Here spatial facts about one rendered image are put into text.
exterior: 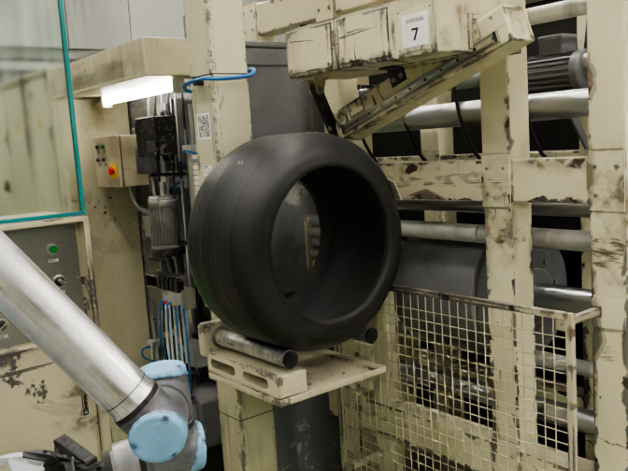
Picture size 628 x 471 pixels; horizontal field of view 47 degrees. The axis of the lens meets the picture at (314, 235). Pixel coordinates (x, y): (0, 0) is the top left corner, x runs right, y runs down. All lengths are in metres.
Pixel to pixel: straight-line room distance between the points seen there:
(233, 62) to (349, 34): 0.36
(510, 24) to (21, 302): 1.28
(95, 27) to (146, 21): 0.85
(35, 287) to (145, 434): 0.28
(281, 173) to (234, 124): 0.44
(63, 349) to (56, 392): 1.16
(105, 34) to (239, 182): 10.13
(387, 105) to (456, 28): 0.36
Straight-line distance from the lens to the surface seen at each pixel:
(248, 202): 1.72
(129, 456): 1.39
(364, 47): 1.99
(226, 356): 2.06
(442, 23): 1.84
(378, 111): 2.14
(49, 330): 1.17
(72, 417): 2.38
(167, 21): 12.32
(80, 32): 11.68
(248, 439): 2.30
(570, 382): 1.87
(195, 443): 1.39
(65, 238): 2.33
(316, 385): 1.95
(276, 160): 1.77
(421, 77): 2.02
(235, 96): 2.16
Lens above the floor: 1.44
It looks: 7 degrees down
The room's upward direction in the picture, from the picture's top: 4 degrees counter-clockwise
